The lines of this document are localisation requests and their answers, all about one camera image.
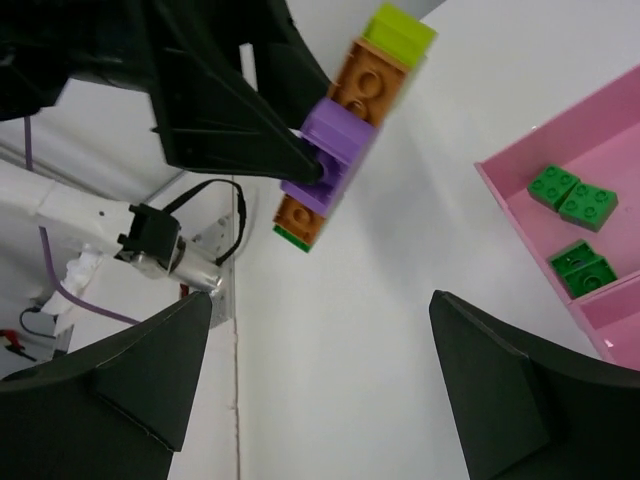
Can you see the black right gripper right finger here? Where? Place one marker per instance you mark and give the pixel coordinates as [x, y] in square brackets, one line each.
[527, 408]

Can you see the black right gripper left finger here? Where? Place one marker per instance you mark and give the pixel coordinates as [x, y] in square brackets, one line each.
[116, 409]

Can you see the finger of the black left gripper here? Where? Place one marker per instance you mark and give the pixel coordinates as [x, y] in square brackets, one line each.
[211, 120]

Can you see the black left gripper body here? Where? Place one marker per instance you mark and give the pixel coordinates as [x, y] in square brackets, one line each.
[115, 43]

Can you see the brown lego plate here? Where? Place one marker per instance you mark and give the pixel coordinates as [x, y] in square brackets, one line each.
[366, 86]

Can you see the purple butterfly lego brick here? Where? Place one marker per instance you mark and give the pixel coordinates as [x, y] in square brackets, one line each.
[340, 141]

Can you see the lime lego brick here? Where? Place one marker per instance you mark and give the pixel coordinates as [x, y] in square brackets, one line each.
[399, 34]

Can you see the green rounded lego brick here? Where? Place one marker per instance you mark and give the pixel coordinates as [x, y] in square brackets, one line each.
[588, 206]

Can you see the dark green lego brick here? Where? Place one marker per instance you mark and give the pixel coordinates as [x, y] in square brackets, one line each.
[552, 186]

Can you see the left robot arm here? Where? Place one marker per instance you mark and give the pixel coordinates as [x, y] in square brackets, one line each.
[140, 235]

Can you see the pink divided container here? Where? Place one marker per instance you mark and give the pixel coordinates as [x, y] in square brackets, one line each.
[598, 141]

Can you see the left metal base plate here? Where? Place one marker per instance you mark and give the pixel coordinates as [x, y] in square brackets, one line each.
[220, 270]

